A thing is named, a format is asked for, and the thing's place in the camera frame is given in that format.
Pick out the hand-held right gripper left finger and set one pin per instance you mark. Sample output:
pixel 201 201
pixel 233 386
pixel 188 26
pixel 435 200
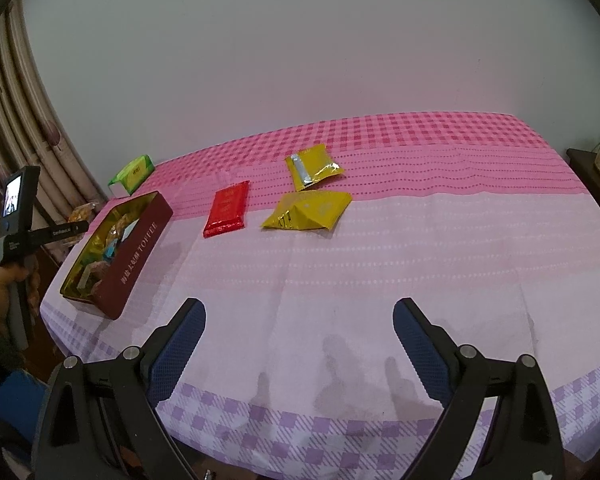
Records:
pixel 180 350

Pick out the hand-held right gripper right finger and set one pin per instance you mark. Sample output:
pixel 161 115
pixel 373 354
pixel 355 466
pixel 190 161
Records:
pixel 420 350

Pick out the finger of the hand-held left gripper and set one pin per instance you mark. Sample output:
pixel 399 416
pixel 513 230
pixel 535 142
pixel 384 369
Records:
pixel 62 232

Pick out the brown and orange snack packet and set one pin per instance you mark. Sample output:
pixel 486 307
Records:
pixel 116 225

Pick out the blue and white snack packet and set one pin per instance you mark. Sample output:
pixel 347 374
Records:
pixel 131 230

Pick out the maroon tin box gold inside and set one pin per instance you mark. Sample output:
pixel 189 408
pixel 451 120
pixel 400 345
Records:
pixel 130 265

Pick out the red snack packet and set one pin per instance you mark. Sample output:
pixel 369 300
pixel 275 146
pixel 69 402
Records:
pixel 226 210

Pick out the large yellow snack packet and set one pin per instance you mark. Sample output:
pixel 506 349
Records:
pixel 310 210

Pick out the yellow packet with silver strip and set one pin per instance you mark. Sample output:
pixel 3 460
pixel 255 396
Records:
pixel 317 165

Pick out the orange snack bag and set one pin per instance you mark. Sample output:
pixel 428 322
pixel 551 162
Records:
pixel 81 212

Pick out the beige floral curtain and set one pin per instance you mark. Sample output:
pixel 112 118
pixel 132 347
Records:
pixel 25 125

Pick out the pink and purple checked tablecloth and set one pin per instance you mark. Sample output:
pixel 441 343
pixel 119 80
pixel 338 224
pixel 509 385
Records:
pixel 380 270

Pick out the blue cloth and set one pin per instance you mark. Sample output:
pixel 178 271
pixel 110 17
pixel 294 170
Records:
pixel 15 400

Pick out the dark wooden cabinet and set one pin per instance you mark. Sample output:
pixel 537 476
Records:
pixel 590 185

